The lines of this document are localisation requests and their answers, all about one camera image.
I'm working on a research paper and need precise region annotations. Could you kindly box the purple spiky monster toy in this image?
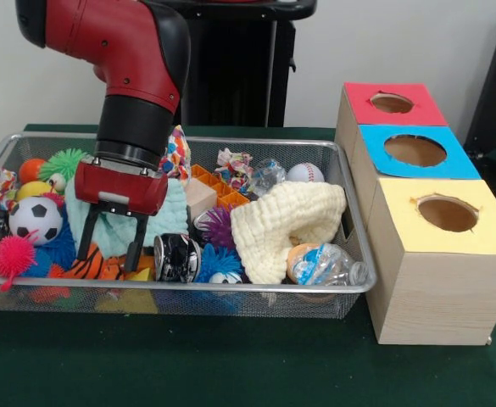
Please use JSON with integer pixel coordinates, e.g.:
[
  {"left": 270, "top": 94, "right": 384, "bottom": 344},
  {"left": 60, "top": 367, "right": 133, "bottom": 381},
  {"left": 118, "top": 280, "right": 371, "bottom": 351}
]
[{"left": 196, "top": 206, "right": 234, "bottom": 251}]

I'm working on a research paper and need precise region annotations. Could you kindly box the white baseball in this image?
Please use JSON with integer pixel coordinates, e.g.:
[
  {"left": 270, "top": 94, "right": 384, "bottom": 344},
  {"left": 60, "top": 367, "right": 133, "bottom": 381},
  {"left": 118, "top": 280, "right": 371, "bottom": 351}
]
[{"left": 287, "top": 163, "right": 326, "bottom": 184}]

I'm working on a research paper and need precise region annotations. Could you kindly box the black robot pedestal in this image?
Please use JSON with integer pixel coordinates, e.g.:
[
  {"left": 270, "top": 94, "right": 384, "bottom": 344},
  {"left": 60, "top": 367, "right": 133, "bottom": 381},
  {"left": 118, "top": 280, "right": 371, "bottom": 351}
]
[{"left": 169, "top": 0, "right": 319, "bottom": 128}]

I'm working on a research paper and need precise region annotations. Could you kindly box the silver wire mesh bin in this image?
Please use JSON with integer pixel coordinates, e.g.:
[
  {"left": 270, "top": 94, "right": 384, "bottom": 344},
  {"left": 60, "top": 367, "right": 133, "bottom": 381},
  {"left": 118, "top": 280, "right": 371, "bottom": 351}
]
[{"left": 0, "top": 131, "right": 379, "bottom": 320}]

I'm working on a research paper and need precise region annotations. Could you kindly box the crushed clear plastic bottle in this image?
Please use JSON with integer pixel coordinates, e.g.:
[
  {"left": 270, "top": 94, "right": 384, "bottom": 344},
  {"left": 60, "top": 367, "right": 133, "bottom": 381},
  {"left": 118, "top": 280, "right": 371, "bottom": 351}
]
[{"left": 292, "top": 243, "right": 370, "bottom": 286}]

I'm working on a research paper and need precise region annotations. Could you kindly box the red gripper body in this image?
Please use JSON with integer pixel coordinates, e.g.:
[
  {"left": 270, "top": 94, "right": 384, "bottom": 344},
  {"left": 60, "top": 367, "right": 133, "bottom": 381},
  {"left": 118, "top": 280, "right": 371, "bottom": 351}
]
[{"left": 74, "top": 161, "right": 170, "bottom": 218}]

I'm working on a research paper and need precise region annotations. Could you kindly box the small soccer ball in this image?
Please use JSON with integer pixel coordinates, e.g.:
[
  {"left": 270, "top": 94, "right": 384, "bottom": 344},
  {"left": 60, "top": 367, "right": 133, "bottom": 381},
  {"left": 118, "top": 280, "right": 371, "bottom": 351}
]
[{"left": 8, "top": 195, "right": 64, "bottom": 247}]

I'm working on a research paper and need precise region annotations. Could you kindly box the cream waffle cloth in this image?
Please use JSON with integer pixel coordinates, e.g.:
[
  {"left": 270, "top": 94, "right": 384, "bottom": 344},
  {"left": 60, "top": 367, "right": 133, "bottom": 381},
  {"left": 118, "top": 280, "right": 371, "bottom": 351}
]
[{"left": 229, "top": 181, "right": 348, "bottom": 285}]

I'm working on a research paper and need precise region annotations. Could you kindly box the mint green waffle cloth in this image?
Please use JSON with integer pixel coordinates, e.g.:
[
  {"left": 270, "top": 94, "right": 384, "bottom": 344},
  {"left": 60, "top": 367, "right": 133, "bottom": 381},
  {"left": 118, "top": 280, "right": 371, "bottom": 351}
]
[{"left": 64, "top": 177, "right": 191, "bottom": 259}]

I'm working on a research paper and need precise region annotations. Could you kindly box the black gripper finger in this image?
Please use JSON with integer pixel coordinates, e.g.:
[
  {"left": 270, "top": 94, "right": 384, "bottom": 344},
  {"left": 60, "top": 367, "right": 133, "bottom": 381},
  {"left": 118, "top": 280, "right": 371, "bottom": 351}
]
[
  {"left": 76, "top": 207, "right": 103, "bottom": 260},
  {"left": 123, "top": 214, "right": 150, "bottom": 272}
]

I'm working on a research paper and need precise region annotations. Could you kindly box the white cloth with colourful dots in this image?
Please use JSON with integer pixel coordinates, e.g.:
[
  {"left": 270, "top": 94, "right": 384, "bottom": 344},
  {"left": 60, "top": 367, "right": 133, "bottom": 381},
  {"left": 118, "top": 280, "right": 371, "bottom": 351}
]
[{"left": 159, "top": 124, "right": 192, "bottom": 187}]

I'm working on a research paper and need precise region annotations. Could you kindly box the wooden box with three holes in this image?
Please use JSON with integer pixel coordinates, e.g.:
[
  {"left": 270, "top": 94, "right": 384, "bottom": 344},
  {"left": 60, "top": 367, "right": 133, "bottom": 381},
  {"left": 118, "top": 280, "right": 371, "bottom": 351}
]
[{"left": 334, "top": 81, "right": 496, "bottom": 347}]

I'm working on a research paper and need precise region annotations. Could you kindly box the green spiky rubber ball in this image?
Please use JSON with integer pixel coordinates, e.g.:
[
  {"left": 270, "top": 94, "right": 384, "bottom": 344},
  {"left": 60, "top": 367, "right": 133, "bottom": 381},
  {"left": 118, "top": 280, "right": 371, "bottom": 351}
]
[{"left": 39, "top": 148, "right": 88, "bottom": 184}]

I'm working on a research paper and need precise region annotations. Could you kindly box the blue spiky rubber ball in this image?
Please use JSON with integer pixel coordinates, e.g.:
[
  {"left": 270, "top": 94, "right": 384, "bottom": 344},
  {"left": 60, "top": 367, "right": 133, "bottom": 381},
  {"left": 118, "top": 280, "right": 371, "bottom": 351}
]
[{"left": 194, "top": 244, "right": 245, "bottom": 284}]

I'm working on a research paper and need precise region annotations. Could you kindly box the orange tiger striped toy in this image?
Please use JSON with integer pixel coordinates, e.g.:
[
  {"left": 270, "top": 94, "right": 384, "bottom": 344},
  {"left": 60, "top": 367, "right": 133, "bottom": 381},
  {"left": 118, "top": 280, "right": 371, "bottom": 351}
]
[{"left": 63, "top": 243, "right": 155, "bottom": 282}]

